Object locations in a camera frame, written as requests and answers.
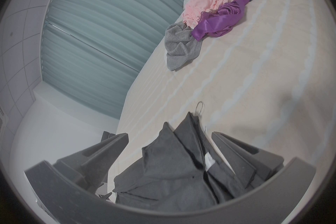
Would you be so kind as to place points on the purple garment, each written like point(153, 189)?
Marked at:
point(223, 18)

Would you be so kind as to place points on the bed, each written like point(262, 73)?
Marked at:
point(249, 73)

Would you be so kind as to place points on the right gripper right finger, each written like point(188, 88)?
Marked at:
point(252, 162)

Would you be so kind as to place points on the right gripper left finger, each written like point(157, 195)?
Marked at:
point(78, 167)

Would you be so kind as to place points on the grey garment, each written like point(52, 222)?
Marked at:
point(181, 49)

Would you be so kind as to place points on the black T-shirt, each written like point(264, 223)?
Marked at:
point(170, 178)

